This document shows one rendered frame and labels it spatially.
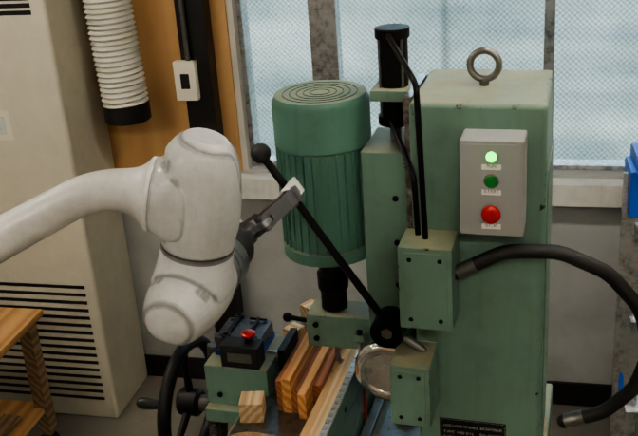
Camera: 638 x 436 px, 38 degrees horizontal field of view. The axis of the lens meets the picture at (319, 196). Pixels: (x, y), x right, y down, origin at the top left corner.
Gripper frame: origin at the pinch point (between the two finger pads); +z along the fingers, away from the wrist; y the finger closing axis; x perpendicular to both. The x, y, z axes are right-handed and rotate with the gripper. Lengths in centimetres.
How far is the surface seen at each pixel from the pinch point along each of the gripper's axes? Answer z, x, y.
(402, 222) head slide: 7.2, -16.6, 15.6
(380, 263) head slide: 7.2, -21.1, 7.5
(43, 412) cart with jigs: 85, -32, -165
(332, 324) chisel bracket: 10.7, -28.1, -10.1
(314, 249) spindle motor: 5.9, -12.4, -0.8
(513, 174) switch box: -3.0, -16.1, 39.7
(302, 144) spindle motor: 5.5, 4.7, 9.7
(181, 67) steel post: 128, 33, -67
